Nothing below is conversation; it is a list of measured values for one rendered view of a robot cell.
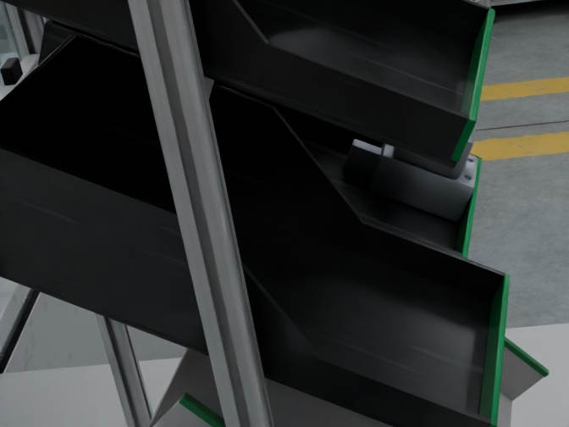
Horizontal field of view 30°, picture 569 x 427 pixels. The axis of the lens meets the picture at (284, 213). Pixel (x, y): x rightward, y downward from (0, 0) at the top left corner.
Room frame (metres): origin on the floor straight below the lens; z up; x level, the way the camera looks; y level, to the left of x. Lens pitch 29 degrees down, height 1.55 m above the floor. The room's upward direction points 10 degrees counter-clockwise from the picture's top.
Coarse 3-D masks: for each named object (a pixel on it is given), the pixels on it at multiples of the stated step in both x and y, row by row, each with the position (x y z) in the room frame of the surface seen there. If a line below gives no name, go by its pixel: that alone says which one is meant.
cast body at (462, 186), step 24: (360, 144) 0.64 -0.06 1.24; (384, 144) 0.63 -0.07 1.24; (360, 168) 0.64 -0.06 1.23; (384, 168) 0.61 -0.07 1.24; (408, 168) 0.61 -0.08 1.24; (432, 168) 0.60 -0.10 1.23; (456, 168) 0.60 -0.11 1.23; (384, 192) 0.61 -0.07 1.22; (408, 192) 0.61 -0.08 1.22; (432, 192) 0.61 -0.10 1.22; (456, 192) 0.60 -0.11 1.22; (456, 216) 0.60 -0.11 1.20
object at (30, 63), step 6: (30, 54) 0.73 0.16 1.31; (36, 54) 0.73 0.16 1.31; (24, 60) 0.72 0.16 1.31; (30, 60) 0.72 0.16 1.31; (36, 60) 0.72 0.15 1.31; (24, 66) 0.71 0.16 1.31; (30, 66) 0.71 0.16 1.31; (36, 66) 0.72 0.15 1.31; (24, 72) 0.70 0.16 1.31; (24, 78) 0.69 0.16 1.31; (204, 78) 0.43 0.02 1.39; (210, 84) 0.44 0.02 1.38; (0, 90) 0.67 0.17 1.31; (6, 90) 0.67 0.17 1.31; (210, 90) 0.44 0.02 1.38; (0, 96) 0.66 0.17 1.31
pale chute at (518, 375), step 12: (504, 348) 0.65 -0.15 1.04; (516, 348) 0.65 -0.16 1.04; (504, 360) 0.65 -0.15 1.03; (516, 360) 0.65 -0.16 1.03; (528, 360) 0.65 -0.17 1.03; (504, 372) 0.65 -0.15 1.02; (516, 372) 0.65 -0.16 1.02; (528, 372) 0.65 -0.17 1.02; (540, 372) 0.65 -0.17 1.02; (504, 384) 0.65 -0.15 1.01; (516, 384) 0.65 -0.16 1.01; (528, 384) 0.65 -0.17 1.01; (504, 396) 0.65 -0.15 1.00; (516, 396) 0.65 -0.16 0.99; (504, 408) 0.64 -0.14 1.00; (504, 420) 0.63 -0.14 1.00
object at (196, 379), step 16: (192, 352) 0.52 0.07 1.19; (176, 368) 0.51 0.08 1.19; (192, 368) 0.51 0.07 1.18; (208, 368) 0.51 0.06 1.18; (176, 384) 0.49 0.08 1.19; (192, 384) 0.50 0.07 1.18; (208, 384) 0.50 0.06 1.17; (272, 384) 0.53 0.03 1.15; (176, 400) 0.48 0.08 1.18; (192, 400) 0.44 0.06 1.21; (208, 400) 0.49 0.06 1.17; (272, 400) 0.51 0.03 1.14; (288, 400) 0.52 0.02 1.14; (304, 400) 0.53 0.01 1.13; (320, 400) 0.53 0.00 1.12; (160, 416) 0.46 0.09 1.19; (176, 416) 0.44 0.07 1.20; (192, 416) 0.44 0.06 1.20; (208, 416) 0.43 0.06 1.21; (288, 416) 0.51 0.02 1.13; (304, 416) 0.51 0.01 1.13; (320, 416) 0.52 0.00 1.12; (336, 416) 0.53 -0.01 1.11; (352, 416) 0.53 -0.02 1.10
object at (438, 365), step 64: (64, 64) 0.57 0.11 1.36; (128, 64) 0.57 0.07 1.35; (0, 128) 0.49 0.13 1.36; (64, 128) 0.58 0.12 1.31; (128, 128) 0.57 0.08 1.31; (256, 128) 0.55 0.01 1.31; (0, 192) 0.45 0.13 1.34; (64, 192) 0.44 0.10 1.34; (128, 192) 0.44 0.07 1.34; (256, 192) 0.55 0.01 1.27; (320, 192) 0.54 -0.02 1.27; (0, 256) 0.46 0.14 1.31; (64, 256) 0.45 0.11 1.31; (128, 256) 0.44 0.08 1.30; (256, 256) 0.51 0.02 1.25; (320, 256) 0.52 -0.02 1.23; (384, 256) 0.53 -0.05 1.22; (448, 256) 0.52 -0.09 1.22; (128, 320) 0.44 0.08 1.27; (192, 320) 0.43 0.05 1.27; (256, 320) 0.42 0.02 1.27; (320, 320) 0.47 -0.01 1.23; (384, 320) 0.48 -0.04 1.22; (448, 320) 0.49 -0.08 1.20; (320, 384) 0.41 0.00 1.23; (384, 384) 0.40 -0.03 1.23; (448, 384) 0.43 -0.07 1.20
